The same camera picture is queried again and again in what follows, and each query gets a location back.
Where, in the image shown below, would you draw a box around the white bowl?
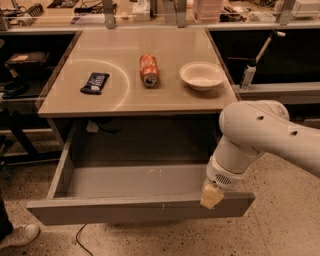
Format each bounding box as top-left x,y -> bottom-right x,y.
179,62 -> 225,91

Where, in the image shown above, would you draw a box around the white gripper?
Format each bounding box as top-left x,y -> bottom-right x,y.
200,156 -> 244,209

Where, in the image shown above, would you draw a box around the dark blue snack bar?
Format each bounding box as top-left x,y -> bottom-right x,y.
80,72 -> 109,95

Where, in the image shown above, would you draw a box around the white sneaker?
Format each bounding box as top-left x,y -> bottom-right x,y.
0,224 -> 40,249

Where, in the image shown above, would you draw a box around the black office chair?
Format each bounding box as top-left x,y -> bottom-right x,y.
4,51 -> 50,97

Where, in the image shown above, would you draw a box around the white spray bottle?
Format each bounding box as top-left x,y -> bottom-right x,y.
239,65 -> 256,89

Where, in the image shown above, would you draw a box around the grey drawer cabinet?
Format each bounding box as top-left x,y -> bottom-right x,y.
37,27 -> 242,168

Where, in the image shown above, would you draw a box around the pink stacked trays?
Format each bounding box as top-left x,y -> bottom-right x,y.
192,0 -> 223,23

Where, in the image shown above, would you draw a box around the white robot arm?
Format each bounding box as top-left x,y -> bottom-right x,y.
200,100 -> 320,209

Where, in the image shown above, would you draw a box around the orange soda can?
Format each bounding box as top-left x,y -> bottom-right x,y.
139,54 -> 159,87

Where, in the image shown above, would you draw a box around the grey top drawer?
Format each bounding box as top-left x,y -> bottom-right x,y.
27,118 -> 255,225

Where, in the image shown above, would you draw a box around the black floor cable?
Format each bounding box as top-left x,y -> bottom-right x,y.
75,223 -> 94,256

